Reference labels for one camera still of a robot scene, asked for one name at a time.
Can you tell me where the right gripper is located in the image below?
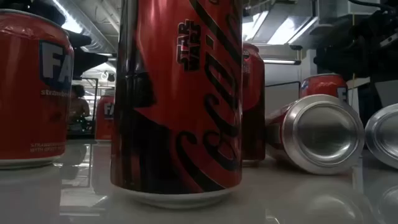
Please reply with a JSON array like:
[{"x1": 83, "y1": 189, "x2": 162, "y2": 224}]
[{"x1": 313, "y1": 12, "x2": 382, "y2": 79}]

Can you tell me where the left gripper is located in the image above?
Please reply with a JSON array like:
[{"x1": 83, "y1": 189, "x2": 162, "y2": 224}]
[{"x1": 0, "y1": 0, "x2": 109, "y2": 80}]

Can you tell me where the red Fanta strawberry can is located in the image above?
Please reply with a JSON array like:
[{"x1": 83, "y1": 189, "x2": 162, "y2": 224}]
[
  {"x1": 299, "y1": 73, "x2": 349, "y2": 105},
  {"x1": 0, "y1": 8, "x2": 75, "y2": 170},
  {"x1": 95, "y1": 88, "x2": 116, "y2": 142},
  {"x1": 264, "y1": 94, "x2": 365, "y2": 175}
]

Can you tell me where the white ceiling unit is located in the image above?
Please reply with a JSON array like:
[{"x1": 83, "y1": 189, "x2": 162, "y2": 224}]
[{"x1": 317, "y1": 0, "x2": 382, "y2": 19}]

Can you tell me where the person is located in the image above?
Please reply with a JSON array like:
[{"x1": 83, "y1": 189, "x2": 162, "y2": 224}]
[{"x1": 67, "y1": 84, "x2": 91, "y2": 133}]

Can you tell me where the fluorescent tube light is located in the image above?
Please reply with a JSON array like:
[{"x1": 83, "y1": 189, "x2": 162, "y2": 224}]
[{"x1": 263, "y1": 58, "x2": 302, "y2": 65}]

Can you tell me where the wooden tray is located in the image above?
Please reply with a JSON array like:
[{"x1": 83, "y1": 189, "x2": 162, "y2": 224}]
[{"x1": 264, "y1": 80, "x2": 301, "y2": 88}]

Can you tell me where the red black Coca-Cola can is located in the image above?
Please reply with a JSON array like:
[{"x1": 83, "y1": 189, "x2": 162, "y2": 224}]
[
  {"x1": 110, "y1": 0, "x2": 244, "y2": 208},
  {"x1": 364, "y1": 103, "x2": 398, "y2": 170}
]

